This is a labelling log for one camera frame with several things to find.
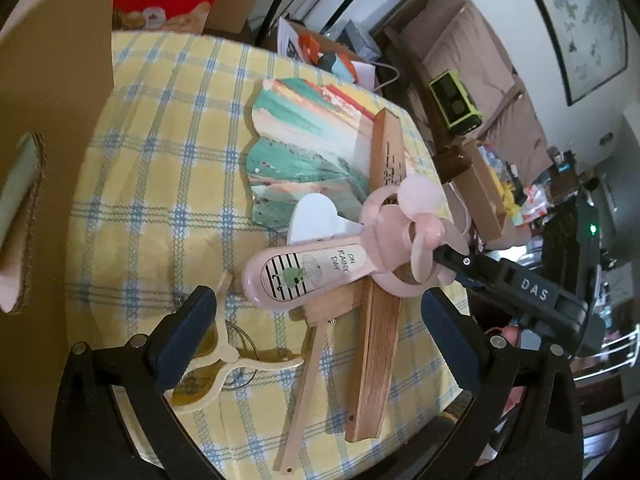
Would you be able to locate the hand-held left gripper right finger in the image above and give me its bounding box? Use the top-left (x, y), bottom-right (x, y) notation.
top-left (420, 287), bottom-right (586, 480)

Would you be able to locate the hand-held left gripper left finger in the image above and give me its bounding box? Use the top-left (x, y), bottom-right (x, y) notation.
top-left (51, 285), bottom-right (221, 480)

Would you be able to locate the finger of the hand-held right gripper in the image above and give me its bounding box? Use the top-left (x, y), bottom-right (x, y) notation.
top-left (432, 246), bottom-right (501, 291)

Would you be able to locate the wooden folding fan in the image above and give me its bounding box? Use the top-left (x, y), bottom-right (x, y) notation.
top-left (345, 109), bottom-right (406, 443)

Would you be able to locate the pink handheld electric fan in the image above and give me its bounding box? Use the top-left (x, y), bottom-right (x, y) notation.
top-left (242, 176), bottom-right (471, 308)

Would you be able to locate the painted paddle fan wooden handle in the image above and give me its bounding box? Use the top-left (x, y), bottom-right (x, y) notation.
top-left (245, 77), bottom-right (381, 476)

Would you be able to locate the large cardboard box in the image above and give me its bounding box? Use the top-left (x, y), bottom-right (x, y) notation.
top-left (0, 0), bottom-right (121, 316)

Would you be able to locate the cream plastic clip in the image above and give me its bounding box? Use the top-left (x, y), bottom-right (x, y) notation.
top-left (170, 272), bottom-right (306, 413)

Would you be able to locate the brown wooden box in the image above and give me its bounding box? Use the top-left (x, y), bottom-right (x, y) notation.
top-left (432, 141), bottom-right (508, 240)

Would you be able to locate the pile of colourful packages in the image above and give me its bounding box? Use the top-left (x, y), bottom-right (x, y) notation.
top-left (480, 145), bottom-right (581, 231)

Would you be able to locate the white heart-shaped paddle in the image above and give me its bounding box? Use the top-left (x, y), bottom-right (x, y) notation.
top-left (287, 194), bottom-right (363, 245)

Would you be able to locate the green and black device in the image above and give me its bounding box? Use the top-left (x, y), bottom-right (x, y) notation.
top-left (429, 71), bottom-right (483, 135)

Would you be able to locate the yellow plaid tablecloth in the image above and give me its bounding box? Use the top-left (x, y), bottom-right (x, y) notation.
top-left (65, 30), bottom-right (471, 480)

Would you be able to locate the brown sofa cover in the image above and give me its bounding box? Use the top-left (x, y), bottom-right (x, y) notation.
top-left (385, 0), bottom-right (551, 171)

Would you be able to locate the metal key ring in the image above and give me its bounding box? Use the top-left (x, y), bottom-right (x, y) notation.
top-left (225, 321), bottom-right (262, 361)
top-left (220, 357), bottom-right (258, 392)

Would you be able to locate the white wire rack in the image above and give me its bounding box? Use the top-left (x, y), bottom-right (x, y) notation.
top-left (570, 325), bottom-right (640, 376)

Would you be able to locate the white cable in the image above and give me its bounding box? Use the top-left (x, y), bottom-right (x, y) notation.
top-left (372, 60), bottom-right (401, 93)

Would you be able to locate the framed wall picture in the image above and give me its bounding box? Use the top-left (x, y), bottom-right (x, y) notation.
top-left (515, 0), bottom-right (628, 106)

